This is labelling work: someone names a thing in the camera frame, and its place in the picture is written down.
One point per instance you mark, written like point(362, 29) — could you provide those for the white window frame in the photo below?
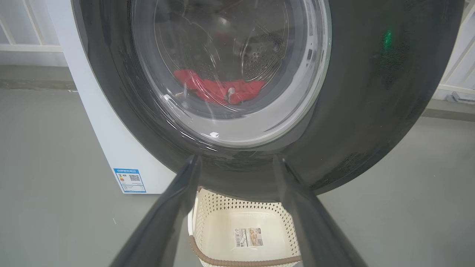
point(22, 26)

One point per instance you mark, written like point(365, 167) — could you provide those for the black round washing machine door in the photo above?
point(371, 92)

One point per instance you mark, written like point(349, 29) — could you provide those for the cream perforated laundry basket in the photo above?
point(222, 230)

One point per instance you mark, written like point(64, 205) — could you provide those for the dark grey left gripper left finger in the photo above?
point(159, 230)

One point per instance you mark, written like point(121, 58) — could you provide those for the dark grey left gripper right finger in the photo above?
point(315, 233)

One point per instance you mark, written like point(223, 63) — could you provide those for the red garment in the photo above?
point(215, 89)

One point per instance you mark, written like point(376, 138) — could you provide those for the steel washing machine drum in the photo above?
point(259, 59)

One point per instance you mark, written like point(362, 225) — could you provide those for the white washing machine body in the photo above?
point(104, 122)

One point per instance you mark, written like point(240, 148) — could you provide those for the blue energy label sticker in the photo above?
point(130, 181)

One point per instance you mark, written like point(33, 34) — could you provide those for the product label in basket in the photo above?
point(248, 237)

